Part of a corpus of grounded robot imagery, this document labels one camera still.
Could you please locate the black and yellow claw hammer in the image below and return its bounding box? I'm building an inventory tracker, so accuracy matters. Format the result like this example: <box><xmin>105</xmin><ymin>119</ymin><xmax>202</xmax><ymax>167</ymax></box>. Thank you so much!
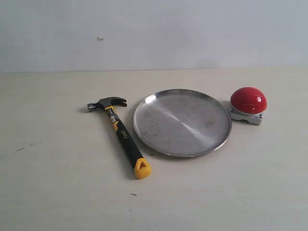
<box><xmin>87</xmin><ymin>97</ymin><xmax>151</xmax><ymax>179</ymax></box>

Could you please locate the red dome push button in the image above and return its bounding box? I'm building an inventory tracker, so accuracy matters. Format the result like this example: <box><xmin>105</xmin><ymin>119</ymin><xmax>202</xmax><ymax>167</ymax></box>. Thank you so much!
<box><xmin>229</xmin><ymin>87</ymin><xmax>267</xmax><ymax>125</ymax></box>

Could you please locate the round stainless steel plate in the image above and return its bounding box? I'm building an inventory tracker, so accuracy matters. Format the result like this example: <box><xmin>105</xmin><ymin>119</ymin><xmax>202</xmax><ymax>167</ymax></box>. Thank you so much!
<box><xmin>133</xmin><ymin>89</ymin><xmax>232</xmax><ymax>158</ymax></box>

